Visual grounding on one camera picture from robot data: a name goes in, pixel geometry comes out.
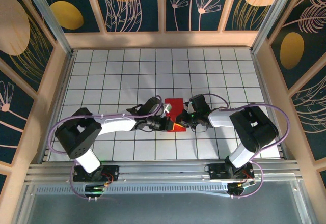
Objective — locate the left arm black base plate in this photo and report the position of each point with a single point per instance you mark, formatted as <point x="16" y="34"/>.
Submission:
<point x="112" y="170"/>

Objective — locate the aluminium side rail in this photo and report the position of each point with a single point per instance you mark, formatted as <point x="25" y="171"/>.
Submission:
<point x="59" y="101"/>
<point x="269" y="101"/>

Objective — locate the long aluminium base rail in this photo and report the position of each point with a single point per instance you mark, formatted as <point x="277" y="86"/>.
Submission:
<point x="163" y="173"/>

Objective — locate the aluminium corner post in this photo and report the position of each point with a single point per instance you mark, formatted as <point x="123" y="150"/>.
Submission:
<point x="54" y="23"/>
<point x="268" y="17"/>

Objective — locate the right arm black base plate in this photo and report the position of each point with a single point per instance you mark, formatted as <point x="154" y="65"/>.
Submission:
<point x="215" y="173"/>

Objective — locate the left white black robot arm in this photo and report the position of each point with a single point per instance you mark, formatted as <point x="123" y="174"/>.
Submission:
<point x="114" y="125"/>

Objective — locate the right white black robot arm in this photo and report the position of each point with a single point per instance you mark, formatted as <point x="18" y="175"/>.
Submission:
<point x="219" y="118"/>

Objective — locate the white grid table mat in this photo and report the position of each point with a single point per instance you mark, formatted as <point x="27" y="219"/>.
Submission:
<point x="102" y="63"/>

